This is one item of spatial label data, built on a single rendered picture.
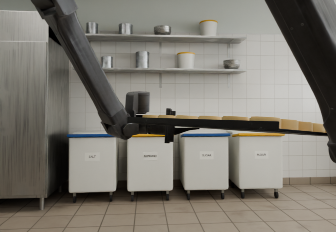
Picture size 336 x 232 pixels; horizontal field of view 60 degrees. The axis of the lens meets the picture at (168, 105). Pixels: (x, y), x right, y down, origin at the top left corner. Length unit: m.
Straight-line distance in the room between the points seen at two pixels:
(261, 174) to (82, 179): 2.03
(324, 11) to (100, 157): 3.15
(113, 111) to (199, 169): 2.68
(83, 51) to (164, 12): 3.48
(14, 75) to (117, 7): 1.67
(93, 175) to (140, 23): 2.07
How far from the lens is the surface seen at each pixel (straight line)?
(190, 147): 3.35
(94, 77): 0.75
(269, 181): 3.67
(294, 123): 0.54
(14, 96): 3.31
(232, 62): 3.89
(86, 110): 4.02
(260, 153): 3.57
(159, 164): 3.34
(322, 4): 0.35
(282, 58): 4.44
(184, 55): 3.78
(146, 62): 3.77
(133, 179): 3.37
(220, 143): 3.41
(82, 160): 3.40
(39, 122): 3.22
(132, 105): 0.84
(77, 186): 3.46
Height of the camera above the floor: 1.02
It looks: 1 degrees up
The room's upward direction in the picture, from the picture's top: straight up
